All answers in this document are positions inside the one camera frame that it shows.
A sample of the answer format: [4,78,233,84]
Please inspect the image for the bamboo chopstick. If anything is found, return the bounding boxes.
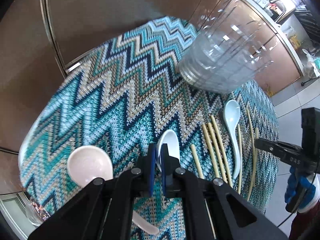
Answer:
[190,144,216,239]
[202,124,220,178]
[236,123,243,195]
[210,115,233,188]
[207,122,227,182]
[246,108,256,202]
[253,127,259,187]

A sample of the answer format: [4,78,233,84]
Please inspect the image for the white ceramic soup spoon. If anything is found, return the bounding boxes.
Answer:
[156,129,180,172]

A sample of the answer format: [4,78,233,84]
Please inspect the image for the right blue-white gloved hand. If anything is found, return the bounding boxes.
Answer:
[285,167,319,213]

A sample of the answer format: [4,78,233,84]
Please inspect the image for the light blue ceramic soup spoon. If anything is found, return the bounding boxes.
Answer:
[223,100,241,179]

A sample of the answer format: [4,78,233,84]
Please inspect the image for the zigzag knitted table cloth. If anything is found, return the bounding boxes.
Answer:
[20,17,279,239]

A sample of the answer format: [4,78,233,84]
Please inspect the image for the clear plastic utensil holder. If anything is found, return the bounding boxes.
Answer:
[177,0,273,94]

